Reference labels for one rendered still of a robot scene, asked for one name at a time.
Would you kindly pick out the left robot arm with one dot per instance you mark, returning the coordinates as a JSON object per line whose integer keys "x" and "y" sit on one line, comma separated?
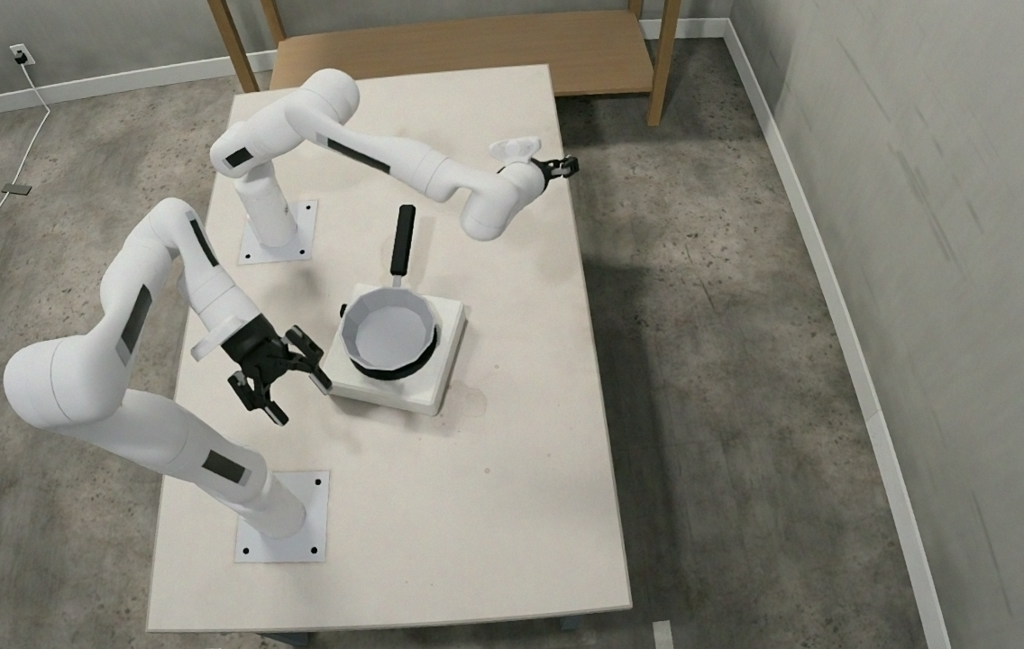
{"x": 318, "y": 111}

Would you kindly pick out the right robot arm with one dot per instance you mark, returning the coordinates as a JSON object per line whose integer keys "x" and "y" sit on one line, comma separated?
{"x": 79, "y": 380}

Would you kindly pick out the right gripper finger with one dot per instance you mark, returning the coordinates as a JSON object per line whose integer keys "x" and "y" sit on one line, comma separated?
{"x": 259, "y": 398}
{"x": 308, "y": 363}

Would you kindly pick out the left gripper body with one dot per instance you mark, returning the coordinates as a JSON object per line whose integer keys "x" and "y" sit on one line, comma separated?
{"x": 546, "y": 169}

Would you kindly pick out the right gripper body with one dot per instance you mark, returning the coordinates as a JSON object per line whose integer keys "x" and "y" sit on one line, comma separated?
{"x": 259, "y": 338}

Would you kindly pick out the grey pan with long handle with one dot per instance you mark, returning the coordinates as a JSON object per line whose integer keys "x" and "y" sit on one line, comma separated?
{"x": 388, "y": 326}

